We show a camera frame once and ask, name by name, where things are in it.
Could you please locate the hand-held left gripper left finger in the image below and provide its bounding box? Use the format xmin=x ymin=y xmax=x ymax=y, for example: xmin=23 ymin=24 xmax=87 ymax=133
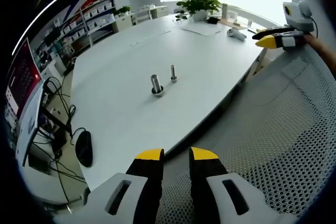
xmin=54 ymin=148 xmax=165 ymax=224

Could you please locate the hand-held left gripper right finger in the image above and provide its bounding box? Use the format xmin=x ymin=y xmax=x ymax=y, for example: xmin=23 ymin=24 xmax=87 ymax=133
xmin=188 ymin=146 xmax=300 ymax=224

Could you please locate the thick steel threaded stud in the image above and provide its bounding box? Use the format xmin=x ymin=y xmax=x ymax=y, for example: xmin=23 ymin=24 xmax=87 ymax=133
xmin=150 ymin=74 xmax=165 ymax=98

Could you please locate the white handheld controller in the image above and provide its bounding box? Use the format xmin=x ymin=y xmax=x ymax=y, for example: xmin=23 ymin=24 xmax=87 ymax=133
xmin=227 ymin=28 xmax=248 ymax=42

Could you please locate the black computer mouse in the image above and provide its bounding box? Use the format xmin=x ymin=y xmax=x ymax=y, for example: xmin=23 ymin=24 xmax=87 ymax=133
xmin=75 ymin=131 xmax=93 ymax=168

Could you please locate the white paper sheet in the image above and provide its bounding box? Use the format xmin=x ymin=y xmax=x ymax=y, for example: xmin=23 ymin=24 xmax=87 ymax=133
xmin=181 ymin=23 xmax=223 ymax=37

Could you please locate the white plant pot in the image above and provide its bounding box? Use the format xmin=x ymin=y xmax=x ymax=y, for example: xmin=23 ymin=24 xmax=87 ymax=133
xmin=193 ymin=10 xmax=209 ymax=22

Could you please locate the large green leafy plant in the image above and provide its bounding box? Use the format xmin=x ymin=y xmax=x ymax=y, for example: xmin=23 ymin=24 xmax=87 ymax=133
xmin=176 ymin=0 xmax=223 ymax=15

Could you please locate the grey mesh office chair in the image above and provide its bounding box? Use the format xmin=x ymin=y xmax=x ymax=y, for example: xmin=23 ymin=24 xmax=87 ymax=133
xmin=156 ymin=48 xmax=336 ymax=224

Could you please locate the grey framed computer monitor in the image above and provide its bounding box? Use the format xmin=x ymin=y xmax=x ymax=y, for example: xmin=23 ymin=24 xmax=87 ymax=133
xmin=15 ymin=81 xmax=46 ymax=167

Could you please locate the white slatted chair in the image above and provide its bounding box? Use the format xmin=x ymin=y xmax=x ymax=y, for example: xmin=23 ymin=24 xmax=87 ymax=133
xmin=132 ymin=5 xmax=169 ymax=24

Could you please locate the white low cabinet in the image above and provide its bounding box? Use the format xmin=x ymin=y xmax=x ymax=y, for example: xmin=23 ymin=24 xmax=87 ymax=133
xmin=112 ymin=14 xmax=133 ymax=32

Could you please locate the small green potted plant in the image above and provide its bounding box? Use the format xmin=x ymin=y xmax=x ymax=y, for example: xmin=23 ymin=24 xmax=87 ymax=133
xmin=114 ymin=5 xmax=131 ymax=16

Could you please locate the white storage shelf with bins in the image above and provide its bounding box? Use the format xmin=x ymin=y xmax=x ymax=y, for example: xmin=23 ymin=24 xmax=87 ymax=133
xmin=52 ymin=0 xmax=116 ymax=47

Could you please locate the right hand-held gripper cable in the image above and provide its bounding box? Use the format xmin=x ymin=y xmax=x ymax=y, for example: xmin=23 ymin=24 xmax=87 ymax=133
xmin=310 ymin=16 xmax=319 ymax=39

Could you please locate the black mouse cable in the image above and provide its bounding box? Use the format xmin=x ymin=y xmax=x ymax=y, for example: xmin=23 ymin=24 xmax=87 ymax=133
xmin=70 ymin=127 xmax=87 ymax=146

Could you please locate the black cable bundle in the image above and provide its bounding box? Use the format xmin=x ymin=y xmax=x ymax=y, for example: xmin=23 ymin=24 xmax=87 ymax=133
xmin=43 ymin=76 xmax=87 ymax=204

